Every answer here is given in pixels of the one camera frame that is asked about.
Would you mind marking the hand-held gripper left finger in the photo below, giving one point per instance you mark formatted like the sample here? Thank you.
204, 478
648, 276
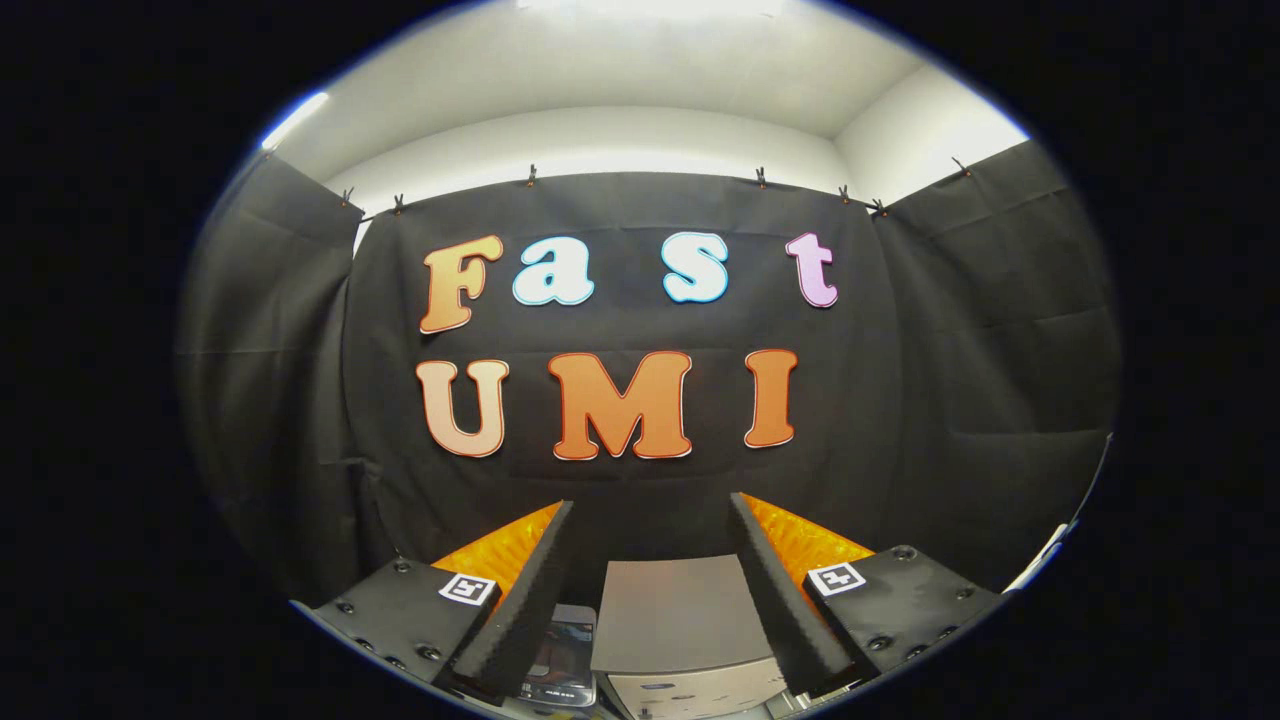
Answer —
520, 620

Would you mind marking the black backdrop cloth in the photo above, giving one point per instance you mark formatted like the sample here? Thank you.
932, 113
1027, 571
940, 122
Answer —
900, 380

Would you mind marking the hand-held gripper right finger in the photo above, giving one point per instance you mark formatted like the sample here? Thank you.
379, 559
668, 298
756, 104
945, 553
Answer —
790, 620

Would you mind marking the dark grey washing machine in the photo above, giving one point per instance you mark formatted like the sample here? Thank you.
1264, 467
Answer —
565, 650

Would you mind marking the long ceiling light strip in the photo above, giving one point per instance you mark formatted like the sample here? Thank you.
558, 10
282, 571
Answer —
295, 120

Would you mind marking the washing machine glass lid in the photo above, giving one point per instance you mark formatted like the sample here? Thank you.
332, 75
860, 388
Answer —
570, 645

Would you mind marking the rectangular ceiling light panel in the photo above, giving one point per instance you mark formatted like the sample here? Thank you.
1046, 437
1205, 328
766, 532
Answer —
650, 6

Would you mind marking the row of black cloth clips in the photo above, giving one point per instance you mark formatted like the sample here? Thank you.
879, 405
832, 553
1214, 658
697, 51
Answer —
532, 177

